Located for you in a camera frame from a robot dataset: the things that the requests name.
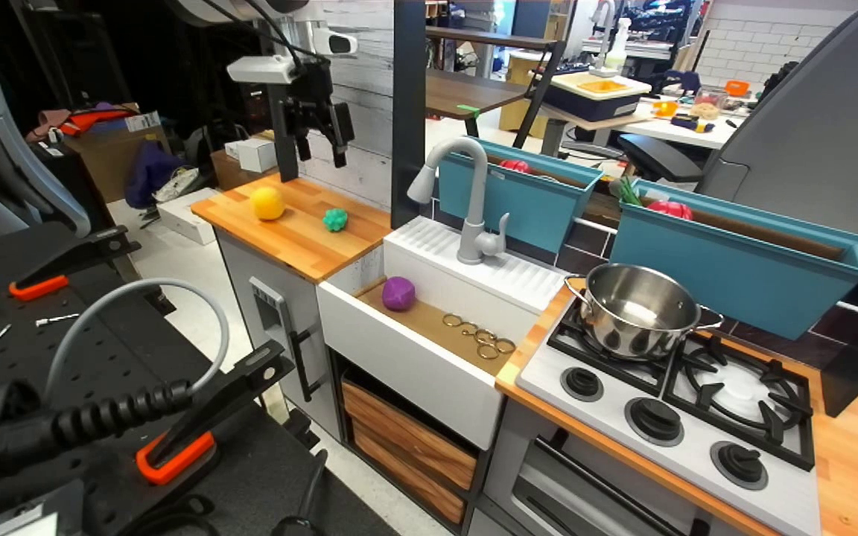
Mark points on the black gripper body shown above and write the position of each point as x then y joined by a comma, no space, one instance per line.
314,90

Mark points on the green toy grapes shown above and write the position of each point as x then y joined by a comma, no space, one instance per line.
335,219

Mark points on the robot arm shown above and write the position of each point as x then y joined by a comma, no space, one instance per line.
296,29

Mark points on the small white box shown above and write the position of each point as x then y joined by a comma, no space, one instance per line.
250,154

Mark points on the yellow toy lemon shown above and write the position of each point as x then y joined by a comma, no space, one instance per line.
266,203

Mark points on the toy kitchen with wooden counter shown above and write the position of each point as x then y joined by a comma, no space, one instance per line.
299,239

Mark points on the dark wooden table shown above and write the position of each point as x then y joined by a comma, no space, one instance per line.
478,90

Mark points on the white toy faucet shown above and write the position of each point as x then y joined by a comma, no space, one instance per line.
470,203

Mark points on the purple toy plum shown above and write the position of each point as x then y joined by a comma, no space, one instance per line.
397,294

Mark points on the red toy vegetable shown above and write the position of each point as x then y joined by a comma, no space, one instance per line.
514,166
669,209

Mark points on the small teal planter box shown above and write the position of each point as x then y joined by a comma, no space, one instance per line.
523,203

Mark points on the brown cardboard box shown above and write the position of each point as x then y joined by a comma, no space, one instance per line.
104,155

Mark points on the red cloth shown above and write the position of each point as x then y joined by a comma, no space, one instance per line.
91,119

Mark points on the gold linked metal rings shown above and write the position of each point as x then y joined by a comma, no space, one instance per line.
481,338

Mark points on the blue bin with yellow contents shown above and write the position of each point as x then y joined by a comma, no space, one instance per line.
597,97

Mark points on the green toy leafy plant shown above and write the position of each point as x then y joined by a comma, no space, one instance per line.
628,189

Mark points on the small silver screw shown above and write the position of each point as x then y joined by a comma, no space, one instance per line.
58,319

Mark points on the stainless steel pot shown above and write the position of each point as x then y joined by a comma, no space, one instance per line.
639,312

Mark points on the black stove knob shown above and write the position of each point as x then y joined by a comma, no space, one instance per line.
740,463
654,419
582,383

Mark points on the large teal planter box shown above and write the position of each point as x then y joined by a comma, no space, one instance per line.
737,262

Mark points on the toy stove top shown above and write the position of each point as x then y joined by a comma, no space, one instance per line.
713,383

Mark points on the grey office chair back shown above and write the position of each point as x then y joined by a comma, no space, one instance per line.
806,119

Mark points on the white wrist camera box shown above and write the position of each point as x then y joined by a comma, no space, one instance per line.
260,69

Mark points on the black vertical post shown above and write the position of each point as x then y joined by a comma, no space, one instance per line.
409,108

